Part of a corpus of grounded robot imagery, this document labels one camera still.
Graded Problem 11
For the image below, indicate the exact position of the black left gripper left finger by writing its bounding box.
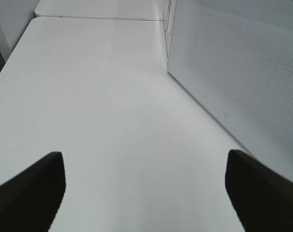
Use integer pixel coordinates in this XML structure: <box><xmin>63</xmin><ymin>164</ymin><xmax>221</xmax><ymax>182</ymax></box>
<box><xmin>0</xmin><ymin>152</ymin><xmax>66</xmax><ymax>232</ymax></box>

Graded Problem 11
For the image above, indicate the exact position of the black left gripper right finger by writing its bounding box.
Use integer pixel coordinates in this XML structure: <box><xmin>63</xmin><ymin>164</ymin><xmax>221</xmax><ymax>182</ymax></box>
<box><xmin>225</xmin><ymin>150</ymin><xmax>293</xmax><ymax>232</ymax></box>

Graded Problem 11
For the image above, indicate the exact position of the white microwave door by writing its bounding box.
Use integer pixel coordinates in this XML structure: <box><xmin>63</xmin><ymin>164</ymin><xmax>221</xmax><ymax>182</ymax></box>
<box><xmin>167</xmin><ymin>0</ymin><xmax>293</xmax><ymax>182</ymax></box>

